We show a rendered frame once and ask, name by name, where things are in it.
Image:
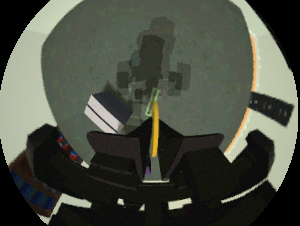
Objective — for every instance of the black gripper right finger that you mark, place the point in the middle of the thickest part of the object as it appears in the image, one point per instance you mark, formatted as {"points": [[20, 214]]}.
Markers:
{"points": [[172, 145]]}

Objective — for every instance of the gold coin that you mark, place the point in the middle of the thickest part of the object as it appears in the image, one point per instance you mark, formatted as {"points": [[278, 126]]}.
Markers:
{"points": [[155, 137]]}

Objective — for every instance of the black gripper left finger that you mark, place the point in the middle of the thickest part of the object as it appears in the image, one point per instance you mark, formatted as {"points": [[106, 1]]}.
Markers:
{"points": [[134, 145]]}

